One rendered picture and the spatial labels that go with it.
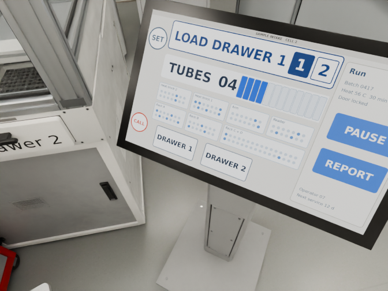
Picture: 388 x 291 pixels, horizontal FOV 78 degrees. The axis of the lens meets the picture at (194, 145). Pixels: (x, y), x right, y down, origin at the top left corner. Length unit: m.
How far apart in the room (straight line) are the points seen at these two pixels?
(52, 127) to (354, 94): 0.69
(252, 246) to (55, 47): 1.24
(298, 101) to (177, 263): 1.11
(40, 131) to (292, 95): 0.64
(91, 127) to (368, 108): 0.66
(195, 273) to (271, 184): 0.97
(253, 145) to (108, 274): 1.18
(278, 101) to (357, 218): 0.23
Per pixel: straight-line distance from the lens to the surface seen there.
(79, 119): 0.75
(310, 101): 0.44
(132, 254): 1.47
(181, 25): 0.50
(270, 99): 0.44
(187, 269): 1.37
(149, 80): 0.51
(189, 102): 0.47
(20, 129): 0.79
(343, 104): 0.45
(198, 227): 1.43
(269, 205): 0.48
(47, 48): 0.63
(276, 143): 0.44
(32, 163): 0.96
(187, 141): 0.48
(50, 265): 1.61
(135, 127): 0.53
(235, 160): 0.46
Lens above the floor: 1.38
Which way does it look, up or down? 52 degrees down
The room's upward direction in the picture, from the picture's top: 1 degrees counter-clockwise
